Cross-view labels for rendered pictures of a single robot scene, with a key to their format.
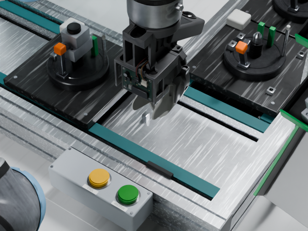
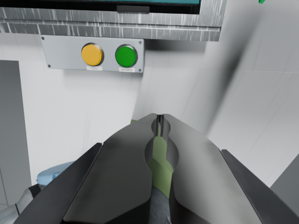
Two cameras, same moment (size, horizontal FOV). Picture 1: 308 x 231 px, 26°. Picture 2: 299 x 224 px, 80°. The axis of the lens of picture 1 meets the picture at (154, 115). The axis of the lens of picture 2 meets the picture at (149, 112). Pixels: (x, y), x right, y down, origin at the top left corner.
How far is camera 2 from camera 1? 1.03 m
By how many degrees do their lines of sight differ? 68
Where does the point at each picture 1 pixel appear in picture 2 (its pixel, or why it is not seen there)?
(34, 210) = not seen: hidden behind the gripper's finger
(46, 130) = (6, 30)
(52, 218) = (82, 74)
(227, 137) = not seen: outside the picture
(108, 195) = (111, 65)
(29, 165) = (26, 43)
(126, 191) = (123, 57)
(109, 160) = (83, 27)
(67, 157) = (50, 49)
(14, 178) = not seen: hidden behind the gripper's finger
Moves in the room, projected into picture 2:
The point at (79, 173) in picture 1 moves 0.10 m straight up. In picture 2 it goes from (73, 58) to (47, 71)
